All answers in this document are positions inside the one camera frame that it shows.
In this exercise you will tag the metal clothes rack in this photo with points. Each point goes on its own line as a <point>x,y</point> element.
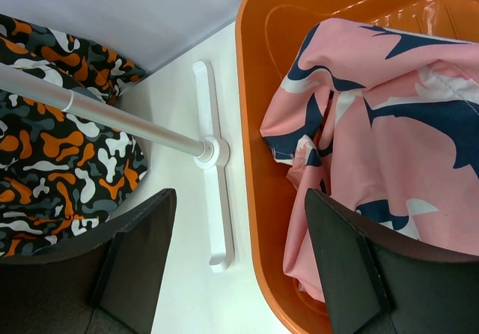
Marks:
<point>211,153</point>

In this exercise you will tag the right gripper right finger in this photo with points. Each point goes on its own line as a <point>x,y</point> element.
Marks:
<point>376,280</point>

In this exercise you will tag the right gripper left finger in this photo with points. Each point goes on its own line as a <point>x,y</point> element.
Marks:
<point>106,280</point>

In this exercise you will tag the orange plastic basket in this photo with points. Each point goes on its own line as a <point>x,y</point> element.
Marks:
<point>269,34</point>

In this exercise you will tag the pink shark print shorts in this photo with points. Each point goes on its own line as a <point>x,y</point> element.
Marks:
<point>386,123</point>

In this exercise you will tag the orange black camouflage shorts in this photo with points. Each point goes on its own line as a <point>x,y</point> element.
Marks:
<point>61,175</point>

